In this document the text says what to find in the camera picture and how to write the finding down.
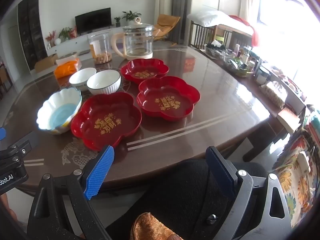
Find leafy green plant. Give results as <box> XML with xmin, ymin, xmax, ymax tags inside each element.
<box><xmin>58</xmin><ymin>27</ymin><xmax>73</xmax><ymax>42</ymax></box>

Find red flowers in vase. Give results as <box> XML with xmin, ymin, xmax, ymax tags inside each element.
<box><xmin>45</xmin><ymin>31</ymin><xmax>56</xmax><ymax>50</ymax></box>

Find red flower-shaped plate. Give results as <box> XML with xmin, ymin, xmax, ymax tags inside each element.
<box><xmin>120</xmin><ymin>58</ymin><xmax>170</xmax><ymax>85</ymax></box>
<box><xmin>71</xmin><ymin>92</ymin><xmax>142</xmax><ymax>151</ymax></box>
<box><xmin>137</xmin><ymin>76</ymin><xmax>201</xmax><ymax>122</ymax></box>

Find black television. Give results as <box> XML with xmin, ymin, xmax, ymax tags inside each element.
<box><xmin>75</xmin><ymin>8</ymin><xmax>112</xmax><ymax>34</ymax></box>

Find white ribbed bowl dark rim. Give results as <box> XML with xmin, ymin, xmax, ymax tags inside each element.
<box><xmin>87</xmin><ymin>70</ymin><xmax>121</xmax><ymax>95</ymax></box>

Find jar with dark lid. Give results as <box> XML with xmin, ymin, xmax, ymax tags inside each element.
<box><xmin>255</xmin><ymin>66</ymin><xmax>271</xmax><ymax>86</ymax></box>

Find dark display cabinet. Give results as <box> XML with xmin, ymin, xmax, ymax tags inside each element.
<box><xmin>17</xmin><ymin>0</ymin><xmax>48</xmax><ymax>71</ymax></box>

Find cardboard box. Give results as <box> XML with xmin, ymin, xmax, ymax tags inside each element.
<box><xmin>34</xmin><ymin>54</ymin><xmax>59</xmax><ymax>74</ymax></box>

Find red cloth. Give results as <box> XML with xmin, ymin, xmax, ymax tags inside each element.
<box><xmin>229</xmin><ymin>15</ymin><xmax>262</xmax><ymax>47</ymax></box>

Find glass kettle with cream handle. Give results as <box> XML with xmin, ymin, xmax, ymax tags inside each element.
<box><xmin>110</xmin><ymin>17</ymin><xmax>160</xmax><ymax>60</ymax></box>

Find glass bowl of clutter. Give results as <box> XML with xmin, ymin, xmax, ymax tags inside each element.
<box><xmin>204</xmin><ymin>41</ymin><xmax>253</xmax><ymax>77</ymax></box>

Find wooden dining chairs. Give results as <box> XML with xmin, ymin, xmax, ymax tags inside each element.
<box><xmin>0</xmin><ymin>61</ymin><xmax>13</xmax><ymax>98</ymax></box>

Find stack of folded towels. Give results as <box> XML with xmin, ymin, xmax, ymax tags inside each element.
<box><xmin>302</xmin><ymin>112</ymin><xmax>320</xmax><ymax>140</ymax></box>

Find orange lounge chair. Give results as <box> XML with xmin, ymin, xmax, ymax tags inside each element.
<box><xmin>152</xmin><ymin>14</ymin><xmax>181</xmax><ymax>41</ymax></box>

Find wooden side table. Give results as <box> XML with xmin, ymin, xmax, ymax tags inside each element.
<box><xmin>195</xmin><ymin>45</ymin><xmax>307</xmax><ymax>162</ymax></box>

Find white standing air conditioner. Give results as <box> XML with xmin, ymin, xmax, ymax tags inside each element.
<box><xmin>154</xmin><ymin>0</ymin><xmax>174</xmax><ymax>23</ymax></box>

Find person's left hand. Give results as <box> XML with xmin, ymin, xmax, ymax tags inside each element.
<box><xmin>0</xmin><ymin>195</ymin><xmax>18</xmax><ymax>223</ymax></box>

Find blue scalloped bowl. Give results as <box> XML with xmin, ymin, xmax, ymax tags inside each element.
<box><xmin>37</xmin><ymin>88</ymin><xmax>82</xmax><ymax>135</ymax></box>

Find brown book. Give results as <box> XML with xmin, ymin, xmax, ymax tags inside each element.
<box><xmin>276</xmin><ymin>107</ymin><xmax>302</xmax><ymax>133</ymax></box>

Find clear bag of nuts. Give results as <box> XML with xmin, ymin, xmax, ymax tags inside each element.
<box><xmin>259</xmin><ymin>81</ymin><xmax>288</xmax><ymax>110</ymax></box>

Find window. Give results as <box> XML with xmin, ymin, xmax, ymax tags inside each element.
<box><xmin>257</xmin><ymin>0</ymin><xmax>320</xmax><ymax>63</ymax></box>

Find white storage box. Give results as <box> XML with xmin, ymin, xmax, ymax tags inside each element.
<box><xmin>262</xmin><ymin>62</ymin><xmax>307</xmax><ymax>111</ymax></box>

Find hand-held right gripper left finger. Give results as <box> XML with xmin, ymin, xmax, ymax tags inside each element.
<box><xmin>27</xmin><ymin>145</ymin><xmax>115</xmax><ymax>240</ymax></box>

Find orange tissue pack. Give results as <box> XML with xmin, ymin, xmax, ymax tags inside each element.
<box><xmin>54</xmin><ymin>58</ymin><xmax>82</xmax><ymax>78</ymax></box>

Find wooden slatted bench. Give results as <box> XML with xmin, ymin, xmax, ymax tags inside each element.
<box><xmin>189</xmin><ymin>20</ymin><xmax>253</xmax><ymax>50</ymax></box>

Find white bowl with blue print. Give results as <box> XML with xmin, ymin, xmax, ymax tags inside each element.
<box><xmin>69</xmin><ymin>68</ymin><xmax>97</xmax><ymax>92</ymax></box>

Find green plastic stool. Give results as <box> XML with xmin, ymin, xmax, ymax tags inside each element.
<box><xmin>214</xmin><ymin>35</ymin><xmax>227</xmax><ymax>47</ymax></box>

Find floral blanket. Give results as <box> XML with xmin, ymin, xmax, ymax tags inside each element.
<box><xmin>272</xmin><ymin>110</ymin><xmax>320</xmax><ymax>228</ymax></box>

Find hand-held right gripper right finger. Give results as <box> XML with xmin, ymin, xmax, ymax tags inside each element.
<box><xmin>205</xmin><ymin>146</ymin><xmax>293</xmax><ymax>240</ymax></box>

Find person's right forearm brown sleeve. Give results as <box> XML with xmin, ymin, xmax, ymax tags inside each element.
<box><xmin>131</xmin><ymin>212</ymin><xmax>176</xmax><ymax>240</ymax></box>

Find large green potted plant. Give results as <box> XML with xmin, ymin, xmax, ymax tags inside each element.
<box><xmin>122</xmin><ymin>10</ymin><xmax>142</xmax><ymax>23</ymax></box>

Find white pillow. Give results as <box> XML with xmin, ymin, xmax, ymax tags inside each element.
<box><xmin>187</xmin><ymin>10</ymin><xmax>232</xmax><ymax>28</ymax></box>

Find white television cabinet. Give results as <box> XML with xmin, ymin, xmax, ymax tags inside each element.
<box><xmin>46</xmin><ymin>25</ymin><xmax>125</xmax><ymax>57</ymax></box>

